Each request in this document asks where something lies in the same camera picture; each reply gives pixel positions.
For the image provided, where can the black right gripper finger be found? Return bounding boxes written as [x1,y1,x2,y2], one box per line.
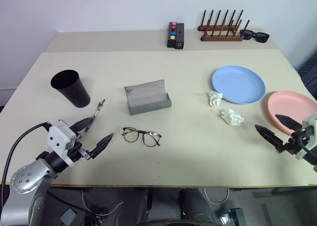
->
[254,124,283,149]
[274,114,303,132]

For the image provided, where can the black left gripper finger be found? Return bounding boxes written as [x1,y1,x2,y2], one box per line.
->
[86,133,114,160]
[70,116,97,133]

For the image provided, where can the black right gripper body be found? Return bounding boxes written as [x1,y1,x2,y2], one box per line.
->
[274,126,314,156]

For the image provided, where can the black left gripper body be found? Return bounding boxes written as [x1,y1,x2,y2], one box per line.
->
[67,126,94,163]

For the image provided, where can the pink plastic plate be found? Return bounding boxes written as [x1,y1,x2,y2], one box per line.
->
[266,91,317,135]

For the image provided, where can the silver metal hand tool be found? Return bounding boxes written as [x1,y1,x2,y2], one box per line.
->
[85,99,106,133]

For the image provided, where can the white tissue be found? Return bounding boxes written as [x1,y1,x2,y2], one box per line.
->
[208,90,223,108]
[219,109,245,126]

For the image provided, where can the tortoise frame eyeglasses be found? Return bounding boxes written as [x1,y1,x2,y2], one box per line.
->
[121,127,162,148]

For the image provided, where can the grey glasses case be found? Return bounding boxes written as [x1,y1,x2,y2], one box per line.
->
[124,79,172,116]

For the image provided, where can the black plastic cup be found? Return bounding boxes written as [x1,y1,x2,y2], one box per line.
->
[50,69,91,109]

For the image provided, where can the dark slatted furniture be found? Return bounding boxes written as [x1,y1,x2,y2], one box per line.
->
[298,51,317,88]

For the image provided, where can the blue plastic plate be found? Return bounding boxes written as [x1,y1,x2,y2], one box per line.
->
[211,65,266,105]

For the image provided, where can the small grey box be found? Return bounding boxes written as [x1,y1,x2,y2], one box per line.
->
[60,208,77,224]

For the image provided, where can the black sunglasses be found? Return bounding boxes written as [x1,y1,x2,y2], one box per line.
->
[239,29,270,44]

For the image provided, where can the small shiny metal part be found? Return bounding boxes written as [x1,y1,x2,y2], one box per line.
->
[217,210,232,226]

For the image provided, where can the dark rounded shape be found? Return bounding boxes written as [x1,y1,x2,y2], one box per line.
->
[182,188,216,226]

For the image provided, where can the wooden peg rack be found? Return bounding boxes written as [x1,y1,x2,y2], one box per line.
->
[197,9,250,42]

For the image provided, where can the black box with coloured buttons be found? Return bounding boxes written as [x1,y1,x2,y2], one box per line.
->
[167,22,177,48]

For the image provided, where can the plain black box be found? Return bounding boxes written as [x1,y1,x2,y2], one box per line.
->
[174,23,185,50]

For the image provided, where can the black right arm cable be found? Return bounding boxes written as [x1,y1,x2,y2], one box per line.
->
[298,134,317,162]

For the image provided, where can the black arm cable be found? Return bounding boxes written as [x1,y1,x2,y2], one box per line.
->
[298,134,317,162]
[0,121,54,187]

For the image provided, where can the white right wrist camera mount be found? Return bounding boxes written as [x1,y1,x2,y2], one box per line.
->
[294,114,317,160]

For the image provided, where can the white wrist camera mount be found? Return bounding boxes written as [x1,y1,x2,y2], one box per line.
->
[48,120,78,168]
[294,114,317,160]

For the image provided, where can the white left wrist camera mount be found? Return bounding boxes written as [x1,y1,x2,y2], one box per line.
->
[48,120,78,168]

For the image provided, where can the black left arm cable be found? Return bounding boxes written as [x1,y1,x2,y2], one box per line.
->
[0,121,54,187]

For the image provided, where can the thin white wire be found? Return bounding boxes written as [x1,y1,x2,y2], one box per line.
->
[81,191,124,217]

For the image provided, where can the white cable loop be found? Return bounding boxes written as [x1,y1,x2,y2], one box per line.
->
[203,186,230,205]

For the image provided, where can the black bracket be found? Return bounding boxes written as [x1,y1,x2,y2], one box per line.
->
[227,207,247,226]

